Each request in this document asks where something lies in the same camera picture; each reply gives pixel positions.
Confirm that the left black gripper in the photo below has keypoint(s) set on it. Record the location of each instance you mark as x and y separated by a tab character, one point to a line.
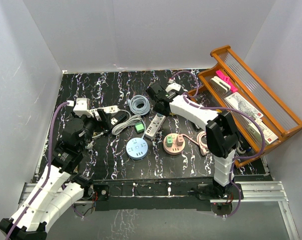
104	122

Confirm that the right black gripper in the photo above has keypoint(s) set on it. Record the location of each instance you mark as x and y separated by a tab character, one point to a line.
166	113

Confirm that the green cube adapter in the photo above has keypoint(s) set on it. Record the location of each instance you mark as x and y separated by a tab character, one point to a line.
169	141
139	127

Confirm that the pink small adapter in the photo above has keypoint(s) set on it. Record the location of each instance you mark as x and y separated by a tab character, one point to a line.
180	140

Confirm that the pink round power strip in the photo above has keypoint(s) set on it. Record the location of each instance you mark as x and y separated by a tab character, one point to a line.
175	149

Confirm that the blue round power strip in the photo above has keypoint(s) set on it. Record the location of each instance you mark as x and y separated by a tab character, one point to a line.
137	148

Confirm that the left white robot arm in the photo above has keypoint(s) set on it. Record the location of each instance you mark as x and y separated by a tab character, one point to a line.
57	190

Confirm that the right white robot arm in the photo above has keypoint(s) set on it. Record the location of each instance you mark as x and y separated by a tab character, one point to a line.
222	135

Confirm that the white long power strip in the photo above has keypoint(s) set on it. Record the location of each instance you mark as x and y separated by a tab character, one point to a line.
113	109

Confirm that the black power strip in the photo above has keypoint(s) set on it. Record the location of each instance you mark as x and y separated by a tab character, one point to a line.
118	118

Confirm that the white slanted power strip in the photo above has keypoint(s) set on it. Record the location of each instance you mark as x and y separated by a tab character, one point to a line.
154	127

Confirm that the wooden shelf rack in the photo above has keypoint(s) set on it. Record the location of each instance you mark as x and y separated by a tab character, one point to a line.
270	110

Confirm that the pink box on shelf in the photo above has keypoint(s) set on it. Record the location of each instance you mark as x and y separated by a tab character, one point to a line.
224	79

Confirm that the printed package on shelf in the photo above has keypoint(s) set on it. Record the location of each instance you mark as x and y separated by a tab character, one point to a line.
238	102

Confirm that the green white box on shelf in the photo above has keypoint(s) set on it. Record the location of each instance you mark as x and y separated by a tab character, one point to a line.
269	136

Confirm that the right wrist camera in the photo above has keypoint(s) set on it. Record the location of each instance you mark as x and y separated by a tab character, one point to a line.
172	85

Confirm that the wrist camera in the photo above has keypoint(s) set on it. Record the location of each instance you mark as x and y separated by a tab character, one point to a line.
80	107
172	85

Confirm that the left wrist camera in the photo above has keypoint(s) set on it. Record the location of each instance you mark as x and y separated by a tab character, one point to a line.
80	107

